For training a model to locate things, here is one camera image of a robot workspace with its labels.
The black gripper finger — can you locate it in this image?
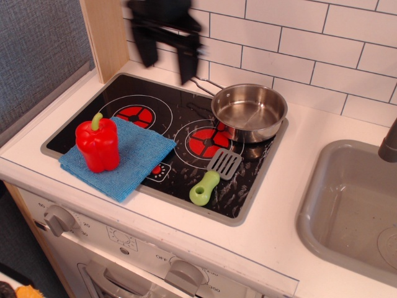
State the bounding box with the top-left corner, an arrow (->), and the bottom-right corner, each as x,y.
176,34 -> 202,84
132,27 -> 158,67

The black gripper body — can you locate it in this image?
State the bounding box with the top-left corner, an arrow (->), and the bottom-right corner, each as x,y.
127,0 -> 202,32

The metal pot with wire handle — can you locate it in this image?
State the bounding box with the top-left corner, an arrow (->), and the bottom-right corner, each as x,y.
191,77 -> 288,143

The black toy stovetop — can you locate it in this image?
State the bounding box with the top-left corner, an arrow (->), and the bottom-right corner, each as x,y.
41,74 -> 288,226

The blue folded cloth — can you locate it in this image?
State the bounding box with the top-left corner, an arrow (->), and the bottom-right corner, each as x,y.
59,117 -> 176,202

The red toy bell pepper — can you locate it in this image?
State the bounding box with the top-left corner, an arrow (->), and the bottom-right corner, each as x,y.
75,112 -> 120,173

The grey left oven knob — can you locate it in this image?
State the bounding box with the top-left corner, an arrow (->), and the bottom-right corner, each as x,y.
44,205 -> 75,237

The grey oven knob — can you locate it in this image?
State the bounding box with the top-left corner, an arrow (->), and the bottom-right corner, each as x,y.
44,205 -> 75,237
164,260 -> 204,297

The grey toy faucet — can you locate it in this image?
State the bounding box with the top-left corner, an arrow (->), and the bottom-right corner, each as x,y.
378,119 -> 397,163

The grey right oven knob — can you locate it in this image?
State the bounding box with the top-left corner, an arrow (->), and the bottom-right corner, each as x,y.
164,260 -> 204,297

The grey toy sink basin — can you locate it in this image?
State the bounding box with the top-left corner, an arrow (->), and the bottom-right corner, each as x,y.
297,140 -> 396,287

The orange plush object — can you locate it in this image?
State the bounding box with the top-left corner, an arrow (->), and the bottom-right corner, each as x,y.
15,285 -> 44,298

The wooden side post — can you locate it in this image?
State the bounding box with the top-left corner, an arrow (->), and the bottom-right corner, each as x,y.
79,0 -> 130,84

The grey spatula with green handle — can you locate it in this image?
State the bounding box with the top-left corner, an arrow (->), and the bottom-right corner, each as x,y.
189,149 -> 242,206

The grey oven door handle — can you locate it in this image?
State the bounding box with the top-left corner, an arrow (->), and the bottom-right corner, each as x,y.
85,260 -> 199,298

